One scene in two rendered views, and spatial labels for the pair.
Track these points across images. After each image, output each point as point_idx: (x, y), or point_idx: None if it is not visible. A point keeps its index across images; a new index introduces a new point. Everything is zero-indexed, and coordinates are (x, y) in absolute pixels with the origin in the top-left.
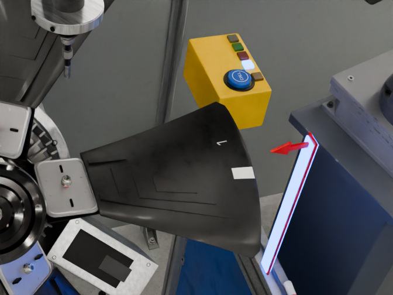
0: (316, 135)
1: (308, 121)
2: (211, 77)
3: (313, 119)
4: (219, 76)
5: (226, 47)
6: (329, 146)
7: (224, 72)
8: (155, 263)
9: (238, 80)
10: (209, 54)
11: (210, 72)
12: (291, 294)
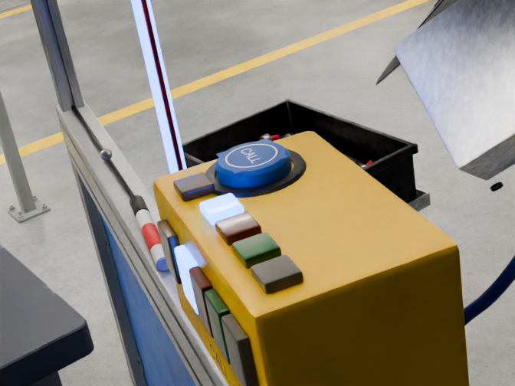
0: (31, 283)
1: (37, 311)
2: (344, 159)
3: (20, 321)
4: (318, 167)
5: (301, 249)
6: (5, 269)
7: (303, 178)
8: (398, 43)
9: (255, 145)
10: (365, 213)
11: (348, 169)
12: (160, 244)
